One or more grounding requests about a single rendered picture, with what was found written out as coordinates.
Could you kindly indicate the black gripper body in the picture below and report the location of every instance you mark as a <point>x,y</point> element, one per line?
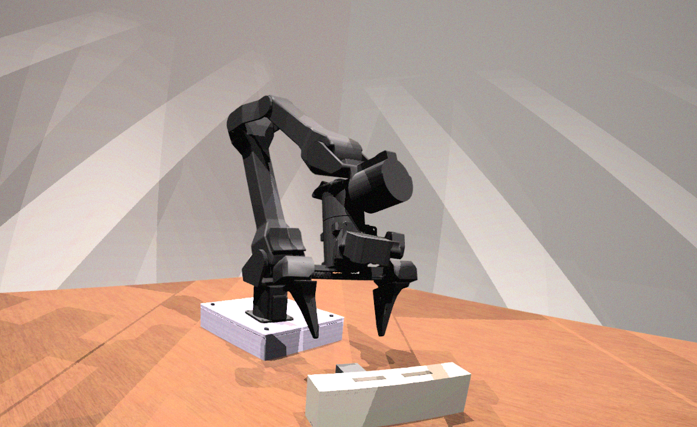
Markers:
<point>292,268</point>

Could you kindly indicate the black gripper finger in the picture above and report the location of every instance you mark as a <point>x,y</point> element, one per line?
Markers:
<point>384,298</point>
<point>303,292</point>

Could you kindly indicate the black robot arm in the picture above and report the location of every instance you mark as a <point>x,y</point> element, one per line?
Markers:
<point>372,185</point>

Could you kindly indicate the grey two-prong charger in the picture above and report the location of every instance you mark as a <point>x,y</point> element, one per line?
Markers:
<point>348,368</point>

